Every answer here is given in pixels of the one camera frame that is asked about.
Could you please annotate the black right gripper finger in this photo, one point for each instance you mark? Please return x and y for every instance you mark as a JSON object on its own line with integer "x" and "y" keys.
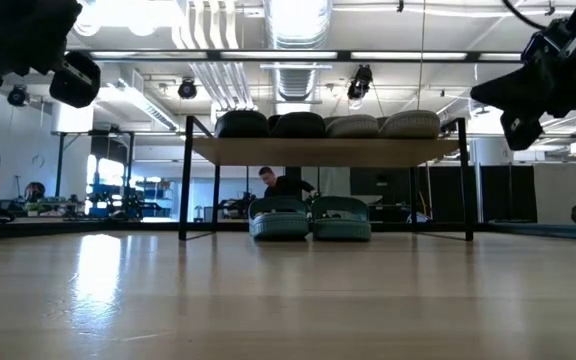
{"x": 518, "y": 90}
{"x": 522, "y": 130}

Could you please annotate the wooden shelf with black frame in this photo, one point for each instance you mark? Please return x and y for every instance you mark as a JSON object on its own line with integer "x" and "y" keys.
{"x": 318, "y": 152}

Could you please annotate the black ceiling spotlight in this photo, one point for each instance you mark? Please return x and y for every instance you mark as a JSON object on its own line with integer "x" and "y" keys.
{"x": 187, "y": 90}
{"x": 360, "y": 82}
{"x": 17, "y": 96}

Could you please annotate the green rubber slide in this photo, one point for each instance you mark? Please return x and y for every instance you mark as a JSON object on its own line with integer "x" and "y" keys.
{"x": 278, "y": 225}
{"x": 340, "y": 227}

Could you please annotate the black room divider panels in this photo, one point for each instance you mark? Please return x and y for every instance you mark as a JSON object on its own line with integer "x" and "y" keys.
{"x": 448, "y": 195}

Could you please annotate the black rubber slide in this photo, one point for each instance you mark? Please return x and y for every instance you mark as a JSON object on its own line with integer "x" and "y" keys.
{"x": 298, "y": 126}
{"x": 242, "y": 125}

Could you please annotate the person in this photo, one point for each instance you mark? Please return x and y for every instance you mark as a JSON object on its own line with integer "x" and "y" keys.
{"x": 288, "y": 187}

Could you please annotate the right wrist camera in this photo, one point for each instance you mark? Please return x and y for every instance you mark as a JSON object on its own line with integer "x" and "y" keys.
{"x": 558, "y": 42}

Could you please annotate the black overhead frame bar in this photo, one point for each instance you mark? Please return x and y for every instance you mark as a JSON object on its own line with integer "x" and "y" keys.
{"x": 343, "y": 55}

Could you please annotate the beige rubber slide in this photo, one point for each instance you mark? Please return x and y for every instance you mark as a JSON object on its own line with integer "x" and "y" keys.
{"x": 410, "y": 125}
{"x": 353, "y": 127}

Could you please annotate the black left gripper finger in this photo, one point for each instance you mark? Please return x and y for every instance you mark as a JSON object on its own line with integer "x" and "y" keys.
{"x": 75, "y": 80}

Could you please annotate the black aluminium table frame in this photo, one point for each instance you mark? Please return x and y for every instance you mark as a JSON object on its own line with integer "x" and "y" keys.
{"x": 68, "y": 229}

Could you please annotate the silver ceiling air duct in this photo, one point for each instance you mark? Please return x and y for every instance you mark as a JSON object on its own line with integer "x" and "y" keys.
{"x": 298, "y": 30}

